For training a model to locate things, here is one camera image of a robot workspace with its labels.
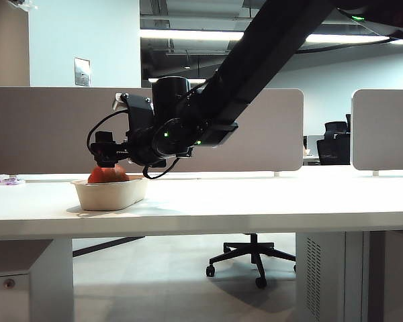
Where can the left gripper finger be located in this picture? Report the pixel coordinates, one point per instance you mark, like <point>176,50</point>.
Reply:
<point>25,4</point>

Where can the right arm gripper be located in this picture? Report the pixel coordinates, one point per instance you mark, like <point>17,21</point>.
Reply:
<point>105,147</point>

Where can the orange fruit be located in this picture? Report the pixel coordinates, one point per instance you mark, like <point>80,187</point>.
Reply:
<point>104,176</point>

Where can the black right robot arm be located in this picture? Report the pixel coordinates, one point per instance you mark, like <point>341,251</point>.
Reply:
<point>248,67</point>

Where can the brown paper lunchbox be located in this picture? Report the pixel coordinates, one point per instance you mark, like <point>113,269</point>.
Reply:
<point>111,196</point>

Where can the long grey desk divider panel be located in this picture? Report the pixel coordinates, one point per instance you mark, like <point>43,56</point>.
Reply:
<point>53,131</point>

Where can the purple tissue packet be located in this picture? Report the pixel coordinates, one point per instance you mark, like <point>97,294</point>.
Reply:
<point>6,181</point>

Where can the hanging linear pendant light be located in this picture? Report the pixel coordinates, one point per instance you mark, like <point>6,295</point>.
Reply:
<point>198,81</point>

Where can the long ceiling strip light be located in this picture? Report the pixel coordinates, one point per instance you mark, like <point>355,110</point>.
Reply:
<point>188,35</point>

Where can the black swivel chair base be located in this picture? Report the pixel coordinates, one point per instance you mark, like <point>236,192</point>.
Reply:
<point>255,256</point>

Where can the white background desk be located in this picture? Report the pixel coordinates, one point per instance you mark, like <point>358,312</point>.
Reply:
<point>310,160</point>

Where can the black mesh office chair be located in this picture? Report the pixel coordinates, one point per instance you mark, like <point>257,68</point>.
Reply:
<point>334,147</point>

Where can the white perforated desk leg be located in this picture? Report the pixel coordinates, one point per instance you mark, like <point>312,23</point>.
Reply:
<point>322,278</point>

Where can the short grey desk divider panel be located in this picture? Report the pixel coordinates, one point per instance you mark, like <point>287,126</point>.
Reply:
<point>386,131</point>

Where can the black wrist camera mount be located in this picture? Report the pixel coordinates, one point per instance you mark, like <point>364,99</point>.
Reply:
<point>139,114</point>

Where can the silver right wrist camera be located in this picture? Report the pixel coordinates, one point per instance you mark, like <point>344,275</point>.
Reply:
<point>120,101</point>

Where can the metal wall switch plate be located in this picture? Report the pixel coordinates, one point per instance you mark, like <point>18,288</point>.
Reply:
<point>82,72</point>

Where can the white drawer pedestal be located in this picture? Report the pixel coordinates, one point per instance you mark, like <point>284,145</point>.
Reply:
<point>6,295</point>

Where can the white divider bracket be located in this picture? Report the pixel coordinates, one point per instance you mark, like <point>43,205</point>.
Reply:
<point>277,174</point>
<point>375,173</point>

